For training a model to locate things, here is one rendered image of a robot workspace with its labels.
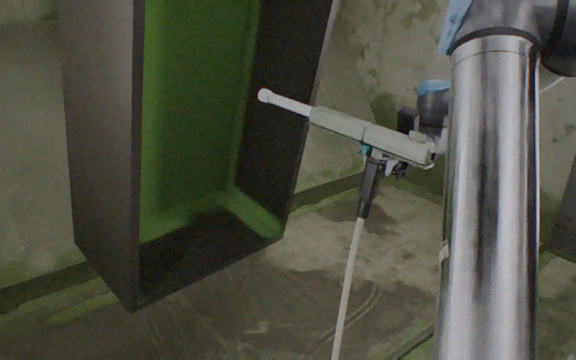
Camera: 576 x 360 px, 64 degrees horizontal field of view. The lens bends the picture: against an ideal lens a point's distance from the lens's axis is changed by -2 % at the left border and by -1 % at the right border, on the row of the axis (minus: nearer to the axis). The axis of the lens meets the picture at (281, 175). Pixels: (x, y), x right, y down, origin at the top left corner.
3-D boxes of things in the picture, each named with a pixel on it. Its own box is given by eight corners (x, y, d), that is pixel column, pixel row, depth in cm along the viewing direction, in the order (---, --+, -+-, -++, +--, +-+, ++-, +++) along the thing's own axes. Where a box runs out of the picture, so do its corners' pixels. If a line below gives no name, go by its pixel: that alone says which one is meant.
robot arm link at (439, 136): (422, 121, 131) (417, 155, 134) (403, 124, 122) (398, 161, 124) (455, 126, 126) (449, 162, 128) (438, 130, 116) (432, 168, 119)
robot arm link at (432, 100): (461, 80, 124) (454, 125, 127) (417, 76, 126) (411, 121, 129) (467, 82, 115) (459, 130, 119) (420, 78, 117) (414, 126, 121)
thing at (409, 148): (413, 235, 102) (442, 138, 94) (403, 241, 99) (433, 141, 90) (257, 161, 130) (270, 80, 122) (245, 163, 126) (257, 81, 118)
